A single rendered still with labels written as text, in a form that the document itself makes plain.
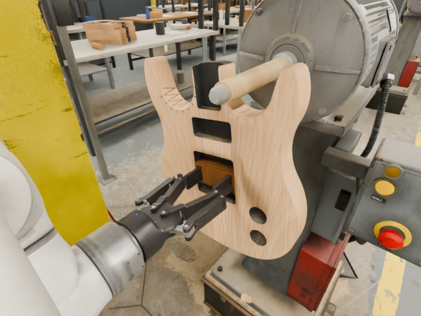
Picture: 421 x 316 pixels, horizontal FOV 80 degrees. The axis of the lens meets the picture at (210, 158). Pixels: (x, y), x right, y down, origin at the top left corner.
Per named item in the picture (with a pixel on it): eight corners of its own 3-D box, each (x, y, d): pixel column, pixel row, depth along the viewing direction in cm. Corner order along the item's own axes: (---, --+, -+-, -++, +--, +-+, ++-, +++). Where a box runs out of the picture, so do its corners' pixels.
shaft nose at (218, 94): (232, 96, 33) (222, 105, 35) (222, 81, 33) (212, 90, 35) (223, 100, 32) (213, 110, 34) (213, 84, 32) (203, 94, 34)
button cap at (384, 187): (373, 187, 48) (379, 174, 46) (391, 194, 46) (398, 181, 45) (371, 190, 47) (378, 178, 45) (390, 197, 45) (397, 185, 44)
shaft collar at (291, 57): (302, 66, 45) (283, 81, 49) (289, 45, 45) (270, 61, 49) (298, 69, 44) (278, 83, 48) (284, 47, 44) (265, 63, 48)
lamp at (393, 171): (379, 174, 45) (386, 161, 44) (399, 181, 44) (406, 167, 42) (379, 176, 45) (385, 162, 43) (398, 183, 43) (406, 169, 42)
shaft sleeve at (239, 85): (292, 68, 45) (279, 78, 47) (283, 52, 45) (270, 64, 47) (236, 96, 33) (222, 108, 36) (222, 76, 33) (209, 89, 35)
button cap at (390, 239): (377, 231, 52) (385, 218, 49) (400, 242, 50) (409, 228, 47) (373, 244, 49) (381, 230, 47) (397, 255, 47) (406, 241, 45)
